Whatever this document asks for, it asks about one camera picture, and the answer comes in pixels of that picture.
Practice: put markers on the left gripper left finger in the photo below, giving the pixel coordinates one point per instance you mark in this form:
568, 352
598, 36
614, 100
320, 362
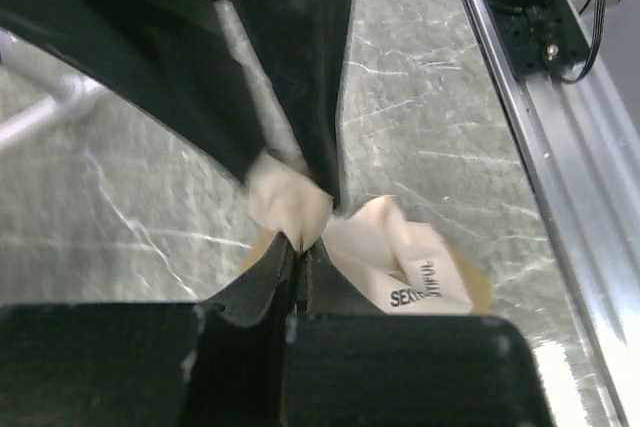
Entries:
215, 362

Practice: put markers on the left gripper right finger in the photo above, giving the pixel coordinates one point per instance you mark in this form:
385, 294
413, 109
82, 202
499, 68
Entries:
408, 370

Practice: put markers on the tan underwear with cream waistband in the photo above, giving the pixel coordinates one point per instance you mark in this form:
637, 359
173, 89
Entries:
400, 266

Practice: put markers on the metal clothes rack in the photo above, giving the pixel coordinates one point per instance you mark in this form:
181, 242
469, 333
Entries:
68, 97

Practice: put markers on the black hanging garments left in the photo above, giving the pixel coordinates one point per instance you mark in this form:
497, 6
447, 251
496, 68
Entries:
171, 59

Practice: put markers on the aluminium mounting rail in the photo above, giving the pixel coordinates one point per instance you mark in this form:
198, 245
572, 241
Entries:
581, 153

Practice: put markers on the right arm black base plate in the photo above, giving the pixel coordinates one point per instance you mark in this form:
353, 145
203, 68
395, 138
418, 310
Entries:
543, 40

